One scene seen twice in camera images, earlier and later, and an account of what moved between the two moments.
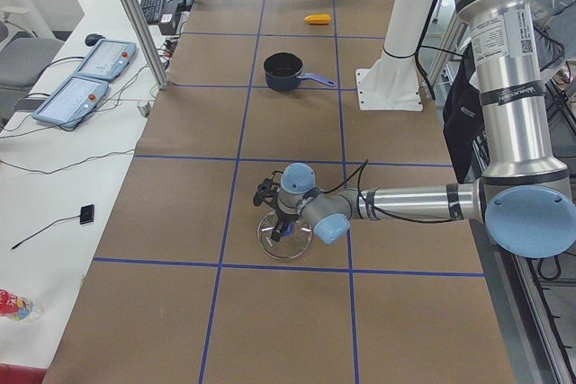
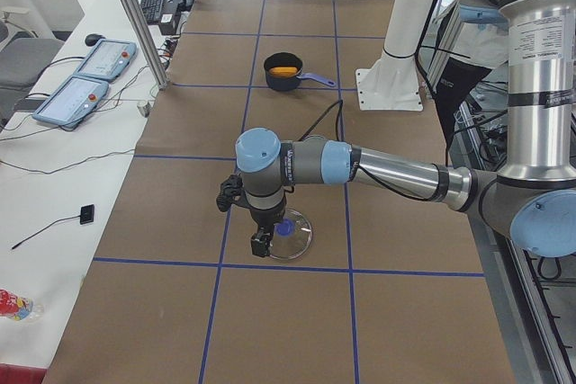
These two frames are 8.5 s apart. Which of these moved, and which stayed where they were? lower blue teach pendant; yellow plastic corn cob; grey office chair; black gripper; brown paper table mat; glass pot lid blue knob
Moved: black gripper; yellow plastic corn cob
Stayed: glass pot lid blue knob; brown paper table mat; grey office chair; lower blue teach pendant
